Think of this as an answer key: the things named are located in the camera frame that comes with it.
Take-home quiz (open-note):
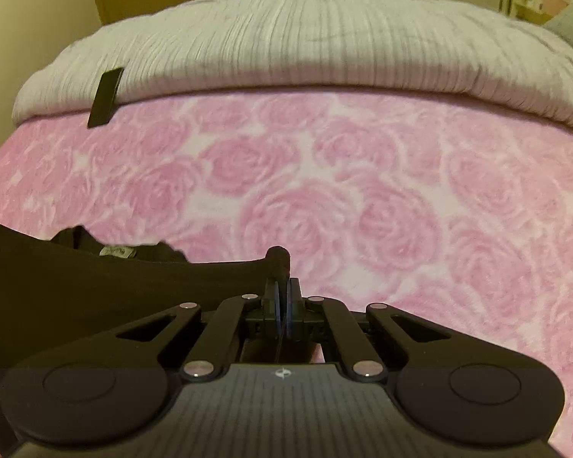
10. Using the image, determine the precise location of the black flat rectangular object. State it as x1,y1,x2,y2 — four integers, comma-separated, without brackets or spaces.
87,67,125,129

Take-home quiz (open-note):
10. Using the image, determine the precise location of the white ribbed quilt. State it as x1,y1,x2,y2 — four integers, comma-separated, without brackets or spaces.
12,0,573,137

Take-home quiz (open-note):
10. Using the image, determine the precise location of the dark garment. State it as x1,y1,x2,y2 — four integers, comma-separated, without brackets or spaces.
0,219,292,442

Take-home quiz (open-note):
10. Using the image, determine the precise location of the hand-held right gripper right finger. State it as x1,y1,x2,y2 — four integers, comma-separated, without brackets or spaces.
286,279,454,383

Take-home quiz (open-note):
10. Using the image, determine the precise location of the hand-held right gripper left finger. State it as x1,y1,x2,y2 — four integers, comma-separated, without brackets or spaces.
115,279,286,383

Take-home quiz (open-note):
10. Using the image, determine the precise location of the pink rose print blanket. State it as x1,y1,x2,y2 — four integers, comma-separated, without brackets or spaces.
0,90,573,458

